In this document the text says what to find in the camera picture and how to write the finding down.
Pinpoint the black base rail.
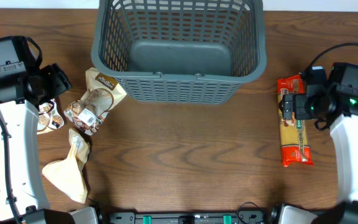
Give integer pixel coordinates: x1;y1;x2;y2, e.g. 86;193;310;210
101;209;268;224

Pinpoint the Pantree mushroom pouch near basket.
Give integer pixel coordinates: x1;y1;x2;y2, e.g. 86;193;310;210
64;67;127;136

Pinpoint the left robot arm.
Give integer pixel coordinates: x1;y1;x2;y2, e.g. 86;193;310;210
0;36;74;223

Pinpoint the grey plastic basket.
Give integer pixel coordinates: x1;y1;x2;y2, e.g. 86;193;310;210
91;0;267;105

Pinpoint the San Remo spaghetti packet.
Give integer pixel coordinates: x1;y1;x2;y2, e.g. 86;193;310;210
277;75;314;167

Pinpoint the beige crumpled pouch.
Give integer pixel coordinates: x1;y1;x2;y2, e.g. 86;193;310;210
42;128;90;203

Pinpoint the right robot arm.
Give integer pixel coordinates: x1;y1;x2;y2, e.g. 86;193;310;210
269;62;358;223

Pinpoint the Pantree mushroom pouch far left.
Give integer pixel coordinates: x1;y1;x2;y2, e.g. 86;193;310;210
37;99;65;134

